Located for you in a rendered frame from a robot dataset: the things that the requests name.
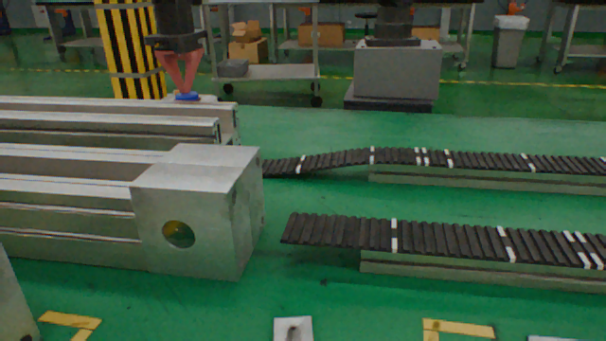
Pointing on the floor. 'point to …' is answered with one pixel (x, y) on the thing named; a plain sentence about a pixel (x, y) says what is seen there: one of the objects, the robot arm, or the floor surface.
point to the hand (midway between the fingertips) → (185, 88)
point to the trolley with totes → (237, 69)
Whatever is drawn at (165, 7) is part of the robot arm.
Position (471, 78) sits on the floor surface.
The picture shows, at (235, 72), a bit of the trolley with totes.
